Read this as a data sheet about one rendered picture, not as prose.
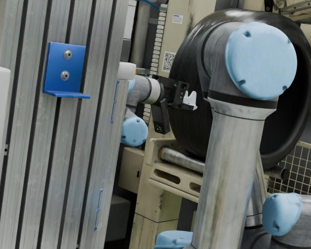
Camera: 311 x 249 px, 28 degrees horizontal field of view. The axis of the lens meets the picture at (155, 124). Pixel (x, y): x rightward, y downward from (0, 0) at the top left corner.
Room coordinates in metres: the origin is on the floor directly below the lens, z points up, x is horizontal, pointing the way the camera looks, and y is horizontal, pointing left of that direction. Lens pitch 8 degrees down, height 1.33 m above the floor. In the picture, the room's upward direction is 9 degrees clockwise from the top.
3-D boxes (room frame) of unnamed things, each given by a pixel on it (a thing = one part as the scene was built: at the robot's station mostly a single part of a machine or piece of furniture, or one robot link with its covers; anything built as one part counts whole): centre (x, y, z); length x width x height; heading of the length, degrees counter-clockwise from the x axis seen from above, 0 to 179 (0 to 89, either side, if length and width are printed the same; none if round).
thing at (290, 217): (1.08, -0.28, 1.04); 0.11 x 0.08 x 0.09; 107
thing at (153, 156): (2.31, -0.13, 0.90); 0.40 x 0.03 x 0.10; 137
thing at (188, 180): (2.08, -0.17, 0.83); 0.36 x 0.09 x 0.06; 47
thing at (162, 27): (2.38, 0.02, 1.19); 0.05 x 0.04 x 0.48; 137
